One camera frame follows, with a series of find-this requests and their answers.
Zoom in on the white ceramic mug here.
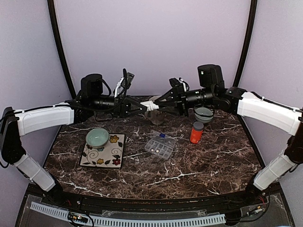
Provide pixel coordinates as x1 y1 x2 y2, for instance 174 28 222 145
144 96 164 125

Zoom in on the black right frame post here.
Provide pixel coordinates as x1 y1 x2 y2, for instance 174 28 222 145
232 0 258 87

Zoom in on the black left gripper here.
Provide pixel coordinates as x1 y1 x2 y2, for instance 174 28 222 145
91 94 148 119

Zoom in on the green bowl right side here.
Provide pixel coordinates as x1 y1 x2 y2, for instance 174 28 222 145
194 107 214 123

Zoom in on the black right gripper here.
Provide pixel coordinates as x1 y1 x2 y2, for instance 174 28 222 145
154 83 215 117

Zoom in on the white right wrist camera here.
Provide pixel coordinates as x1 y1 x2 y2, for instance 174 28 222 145
169 78 190 93

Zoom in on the black front table rail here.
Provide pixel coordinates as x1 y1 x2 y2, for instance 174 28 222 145
59 191 268 213

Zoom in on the floral square plate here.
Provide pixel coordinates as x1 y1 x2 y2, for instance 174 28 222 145
80 134 125 169

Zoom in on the black left frame post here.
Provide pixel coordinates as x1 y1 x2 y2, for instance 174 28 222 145
47 0 76 98

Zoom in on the white slotted cable duct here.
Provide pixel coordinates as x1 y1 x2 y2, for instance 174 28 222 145
29 202 226 227

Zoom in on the clear plastic pill organizer box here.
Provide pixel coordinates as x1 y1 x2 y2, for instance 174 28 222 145
144 130 176 159

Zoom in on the black frame post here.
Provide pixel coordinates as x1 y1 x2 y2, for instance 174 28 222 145
47 0 76 98
232 0 258 87

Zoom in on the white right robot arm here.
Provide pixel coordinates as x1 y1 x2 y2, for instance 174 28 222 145
154 64 303 205

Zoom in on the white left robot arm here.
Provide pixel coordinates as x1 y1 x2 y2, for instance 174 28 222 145
0 71 153 206

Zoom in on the green bowl on plate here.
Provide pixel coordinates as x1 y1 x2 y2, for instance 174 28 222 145
86 128 109 148

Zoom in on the small white dropper bottle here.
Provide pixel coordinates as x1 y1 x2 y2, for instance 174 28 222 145
140 100 160 112

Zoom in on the orange bottle with grey lid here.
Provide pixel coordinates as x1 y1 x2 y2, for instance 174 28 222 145
190 122 204 144

